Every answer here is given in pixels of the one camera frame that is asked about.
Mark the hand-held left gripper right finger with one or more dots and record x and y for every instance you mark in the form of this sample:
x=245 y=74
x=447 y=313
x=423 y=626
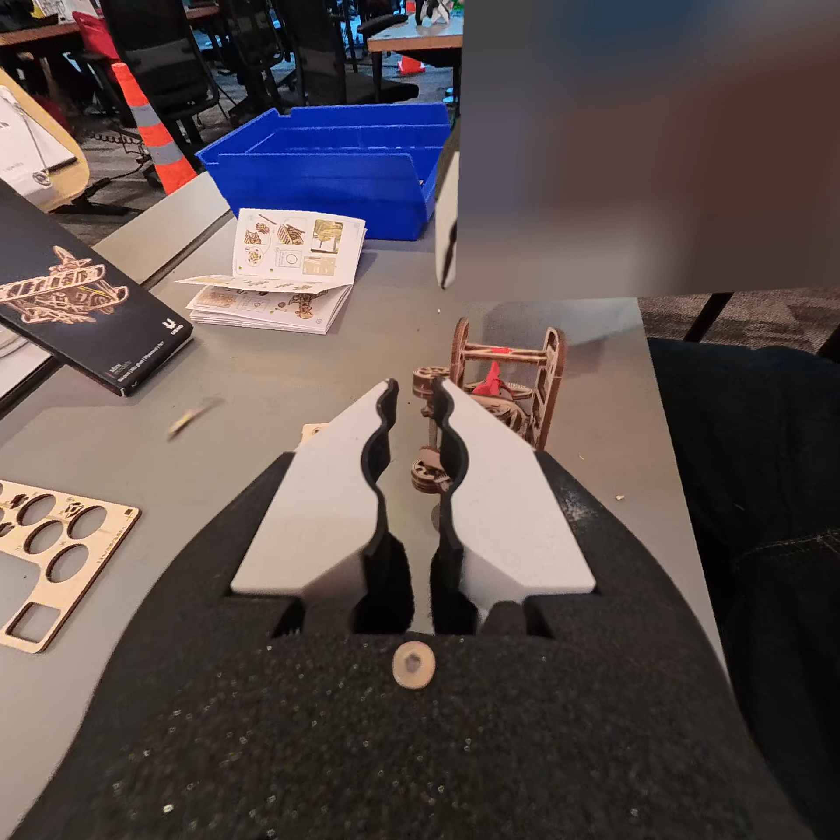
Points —
x=518 y=518

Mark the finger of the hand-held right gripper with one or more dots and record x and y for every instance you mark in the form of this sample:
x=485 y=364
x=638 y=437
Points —
x=446 y=197

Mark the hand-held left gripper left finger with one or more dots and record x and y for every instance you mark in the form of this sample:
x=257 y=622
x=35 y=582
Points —
x=308 y=518

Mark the wooden biplane model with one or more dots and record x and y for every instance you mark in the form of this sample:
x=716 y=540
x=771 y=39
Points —
x=551 y=367

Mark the thin wooden stick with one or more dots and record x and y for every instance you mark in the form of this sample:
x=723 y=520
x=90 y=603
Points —
x=190 y=417

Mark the grey desk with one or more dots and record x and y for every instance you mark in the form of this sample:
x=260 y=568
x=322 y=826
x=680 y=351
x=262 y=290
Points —
x=262 y=407

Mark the small square wooden piece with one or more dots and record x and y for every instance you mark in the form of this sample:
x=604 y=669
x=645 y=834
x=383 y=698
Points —
x=313 y=431

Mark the blue plastic bin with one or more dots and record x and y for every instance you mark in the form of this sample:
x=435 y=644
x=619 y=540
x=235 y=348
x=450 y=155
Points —
x=315 y=184

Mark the orange traffic cone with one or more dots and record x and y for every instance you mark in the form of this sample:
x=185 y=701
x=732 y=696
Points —
x=154 y=144
x=411 y=65

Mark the wooden table with black legs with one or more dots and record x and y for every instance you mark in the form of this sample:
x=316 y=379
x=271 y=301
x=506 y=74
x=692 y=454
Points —
x=420 y=40

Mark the instruction booklet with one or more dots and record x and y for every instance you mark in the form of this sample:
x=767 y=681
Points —
x=289 y=249

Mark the wooden sheet with round holes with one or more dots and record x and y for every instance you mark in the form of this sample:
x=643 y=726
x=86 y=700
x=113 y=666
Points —
x=119 y=515

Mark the black office chair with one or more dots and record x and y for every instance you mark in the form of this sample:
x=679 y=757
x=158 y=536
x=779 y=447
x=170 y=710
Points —
x=253 y=39
x=157 y=59
x=321 y=46

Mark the person's dark jeans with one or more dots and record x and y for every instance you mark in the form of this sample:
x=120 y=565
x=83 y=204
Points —
x=754 y=459

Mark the adjoining grey table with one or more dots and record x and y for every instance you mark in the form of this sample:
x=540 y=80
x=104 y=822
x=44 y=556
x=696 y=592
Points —
x=170 y=223

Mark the black metal table leg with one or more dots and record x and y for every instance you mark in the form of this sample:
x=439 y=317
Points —
x=709 y=316

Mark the black model kit box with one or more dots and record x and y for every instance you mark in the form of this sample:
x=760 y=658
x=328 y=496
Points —
x=98 y=328

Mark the round wooden table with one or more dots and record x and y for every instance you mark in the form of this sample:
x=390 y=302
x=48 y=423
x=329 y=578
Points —
x=77 y=174

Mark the red chair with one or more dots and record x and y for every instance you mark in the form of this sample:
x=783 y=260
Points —
x=95 y=36

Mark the white printed paper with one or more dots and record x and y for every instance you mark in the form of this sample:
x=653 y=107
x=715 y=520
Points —
x=33 y=151

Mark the long brown table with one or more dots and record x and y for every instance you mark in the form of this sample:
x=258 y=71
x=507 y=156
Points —
x=39 y=33

